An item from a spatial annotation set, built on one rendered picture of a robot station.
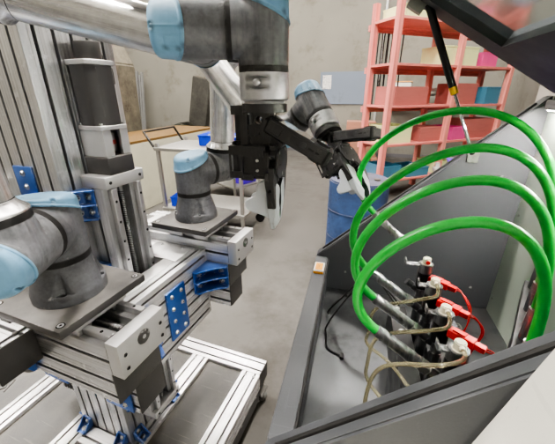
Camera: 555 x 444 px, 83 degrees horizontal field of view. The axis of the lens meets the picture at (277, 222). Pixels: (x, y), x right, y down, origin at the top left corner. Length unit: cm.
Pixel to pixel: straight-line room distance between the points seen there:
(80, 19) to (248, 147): 34
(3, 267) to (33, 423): 125
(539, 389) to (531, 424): 3
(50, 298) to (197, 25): 60
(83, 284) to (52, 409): 108
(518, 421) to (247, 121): 48
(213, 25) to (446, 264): 90
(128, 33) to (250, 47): 23
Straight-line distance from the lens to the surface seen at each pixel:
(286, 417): 62
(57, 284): 80
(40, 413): 183
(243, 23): 49
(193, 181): 109
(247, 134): 52
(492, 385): 42
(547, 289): 49
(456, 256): 109
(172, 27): 50
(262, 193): 53
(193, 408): 159
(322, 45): 843
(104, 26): 66
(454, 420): 45
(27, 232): 65
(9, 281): 64
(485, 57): 583
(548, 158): 72
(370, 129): 77
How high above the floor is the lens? 146
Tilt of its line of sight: 23 degrees down
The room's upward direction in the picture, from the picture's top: straight up
